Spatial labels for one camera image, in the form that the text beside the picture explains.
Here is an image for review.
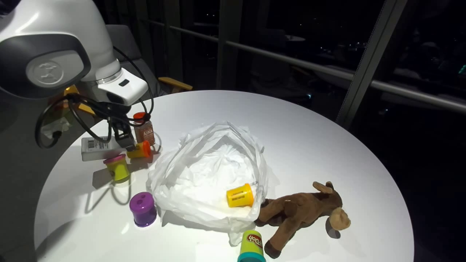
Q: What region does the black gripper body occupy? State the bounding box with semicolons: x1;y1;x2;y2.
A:
94;99;136;135

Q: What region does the red lid spice jar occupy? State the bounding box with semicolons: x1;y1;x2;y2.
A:
133;111;158;147

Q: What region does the pink lid toy cup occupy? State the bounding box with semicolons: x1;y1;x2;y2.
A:
104;151;133;185

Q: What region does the purple toy cup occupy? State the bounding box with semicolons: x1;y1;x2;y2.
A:
129;191;158;228

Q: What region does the white plastic bag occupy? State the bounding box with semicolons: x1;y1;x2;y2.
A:
110;121;274;246

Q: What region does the green teal toy cup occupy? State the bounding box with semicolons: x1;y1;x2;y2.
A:
238;228;269;262

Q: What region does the brown plush moose toy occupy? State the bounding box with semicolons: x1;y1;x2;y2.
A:
254;180;353;259

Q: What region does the wooden chair armrest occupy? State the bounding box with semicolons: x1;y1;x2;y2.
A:
76;100;100;116
158;76;194;93

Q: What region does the wrist camera on wooden mount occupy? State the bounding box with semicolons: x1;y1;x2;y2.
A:
41;84;82;140

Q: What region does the grey horizontal window rail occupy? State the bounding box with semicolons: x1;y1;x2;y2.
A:
145;17;466;113

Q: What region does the grey window frame post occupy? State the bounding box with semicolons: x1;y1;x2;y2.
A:
337;0;410;128

